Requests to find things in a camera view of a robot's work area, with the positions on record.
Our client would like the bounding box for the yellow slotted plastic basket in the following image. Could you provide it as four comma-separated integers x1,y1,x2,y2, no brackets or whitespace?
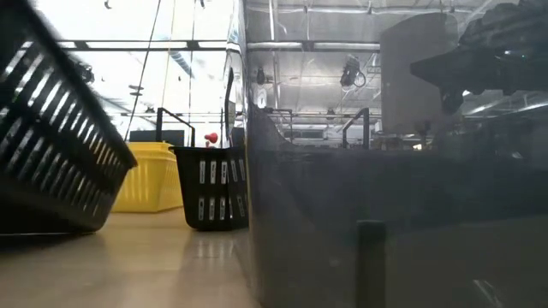
111,141,184,214

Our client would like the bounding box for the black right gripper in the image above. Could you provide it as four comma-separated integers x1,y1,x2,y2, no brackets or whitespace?
409,0,548,115

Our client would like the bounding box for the white shade table lamp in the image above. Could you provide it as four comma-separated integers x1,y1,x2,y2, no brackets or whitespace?
379,12,460,150

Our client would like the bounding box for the wooden shelf with black frame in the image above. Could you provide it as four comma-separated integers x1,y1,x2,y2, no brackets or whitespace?
156,106,370,150

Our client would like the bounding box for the black slotted plastic basket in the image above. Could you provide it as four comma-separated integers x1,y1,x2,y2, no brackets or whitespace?
0,0,139,235
170,146,250,233

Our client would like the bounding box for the grey translucent plastic bin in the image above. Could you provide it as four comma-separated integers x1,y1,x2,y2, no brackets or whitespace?
226,0,548,308

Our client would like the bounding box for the thin black hanging cable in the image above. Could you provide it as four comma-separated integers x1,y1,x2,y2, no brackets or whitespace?
122,0,163,142

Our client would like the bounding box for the black overhead camera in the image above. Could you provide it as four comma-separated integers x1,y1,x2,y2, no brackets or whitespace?
339,54,367,89

